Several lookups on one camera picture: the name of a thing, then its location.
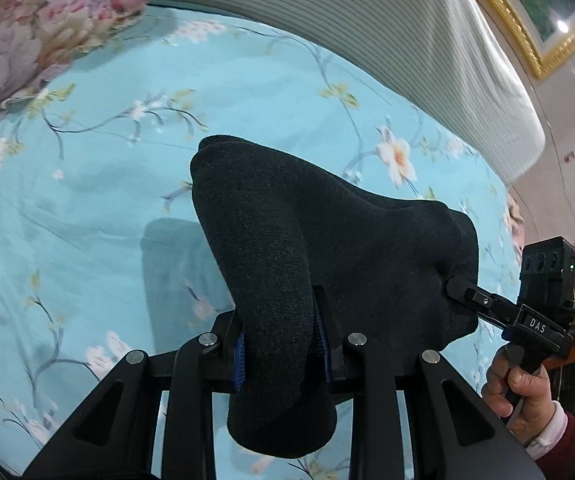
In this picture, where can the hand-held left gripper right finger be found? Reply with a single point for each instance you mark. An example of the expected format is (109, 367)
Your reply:
(324, 355)

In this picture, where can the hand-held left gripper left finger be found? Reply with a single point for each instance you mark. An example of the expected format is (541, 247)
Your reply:
(240, 360)

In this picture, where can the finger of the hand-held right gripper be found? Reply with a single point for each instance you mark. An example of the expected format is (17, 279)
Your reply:
(485, 301)
(495, 321)

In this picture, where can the black pants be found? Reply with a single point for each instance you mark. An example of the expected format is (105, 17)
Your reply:
(287, 270)

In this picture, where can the person's right forearm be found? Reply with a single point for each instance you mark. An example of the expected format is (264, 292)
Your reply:
(562, 432)

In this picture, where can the person's right hand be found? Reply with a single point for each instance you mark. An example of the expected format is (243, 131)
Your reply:
(532, 400)

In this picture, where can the blue floral bedsheet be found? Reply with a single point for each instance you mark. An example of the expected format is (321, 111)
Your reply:
(92, 220)

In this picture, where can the gold framed picture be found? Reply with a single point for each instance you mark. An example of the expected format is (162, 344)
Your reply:
(527, 15)

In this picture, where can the white ribbed headboard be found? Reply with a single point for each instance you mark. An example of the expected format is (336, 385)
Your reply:
(347, 20)

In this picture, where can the pink floral pillow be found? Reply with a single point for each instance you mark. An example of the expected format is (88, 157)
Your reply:
(27, 40)

